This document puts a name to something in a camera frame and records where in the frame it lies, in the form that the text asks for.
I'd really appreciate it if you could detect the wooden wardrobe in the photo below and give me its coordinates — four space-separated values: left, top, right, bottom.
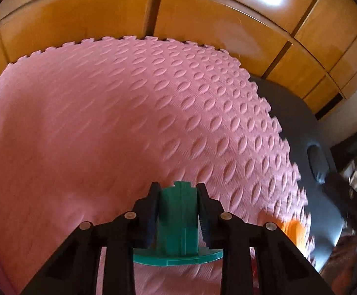
0 0 357 120

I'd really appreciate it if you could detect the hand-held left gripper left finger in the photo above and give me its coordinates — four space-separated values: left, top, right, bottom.
20 183 160 295

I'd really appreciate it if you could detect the black face hole cushion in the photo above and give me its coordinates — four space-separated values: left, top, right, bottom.
307 144 331 183

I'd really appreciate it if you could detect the black padded massage table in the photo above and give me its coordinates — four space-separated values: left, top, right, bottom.
249 77 348 272

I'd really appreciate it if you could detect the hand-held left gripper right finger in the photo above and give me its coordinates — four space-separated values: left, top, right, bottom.
197 183 336 295

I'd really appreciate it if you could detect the pink foam puzzle mat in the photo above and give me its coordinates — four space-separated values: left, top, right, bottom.
0 36 316 295

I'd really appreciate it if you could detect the green teal plastic spool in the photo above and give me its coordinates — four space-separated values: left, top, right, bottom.
133 181 224 266

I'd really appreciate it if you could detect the yellow plastic toy piece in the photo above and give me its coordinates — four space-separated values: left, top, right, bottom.
281 220 308 252

